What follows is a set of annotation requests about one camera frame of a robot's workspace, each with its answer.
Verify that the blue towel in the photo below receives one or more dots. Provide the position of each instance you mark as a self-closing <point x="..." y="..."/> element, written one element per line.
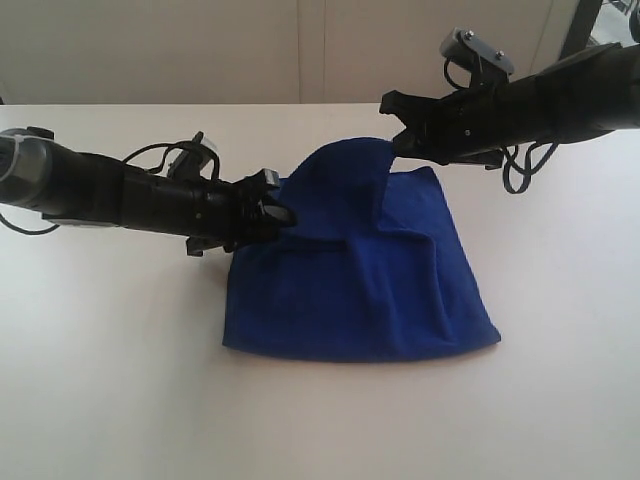
<point x="373" y="272"/>

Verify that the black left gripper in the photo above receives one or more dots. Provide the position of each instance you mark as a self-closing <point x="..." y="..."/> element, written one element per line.
<point x="212" y="213"/>

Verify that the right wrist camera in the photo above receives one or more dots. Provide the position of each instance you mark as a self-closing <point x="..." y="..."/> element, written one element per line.
<point x="475" y="52"/>

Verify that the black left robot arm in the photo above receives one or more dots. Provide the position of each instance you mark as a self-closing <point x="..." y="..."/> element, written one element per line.
<point x="70" y="188"/>

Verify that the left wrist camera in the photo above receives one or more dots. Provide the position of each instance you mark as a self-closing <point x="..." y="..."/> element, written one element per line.
<point x="195" y="154"/>

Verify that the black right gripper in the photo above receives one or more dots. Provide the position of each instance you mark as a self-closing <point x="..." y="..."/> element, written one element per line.
<point x="460" y="128"/>

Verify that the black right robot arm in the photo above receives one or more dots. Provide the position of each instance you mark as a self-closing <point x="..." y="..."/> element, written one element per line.
<point x="584" y="96"/>

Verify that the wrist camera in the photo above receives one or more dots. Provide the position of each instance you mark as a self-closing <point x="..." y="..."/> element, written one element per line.
<point x="475" y="52"/>
<point x="195" y="154"/>

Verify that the black window frame post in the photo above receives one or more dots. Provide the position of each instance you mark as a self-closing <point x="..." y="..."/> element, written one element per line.
<point x="580" y="28"/>

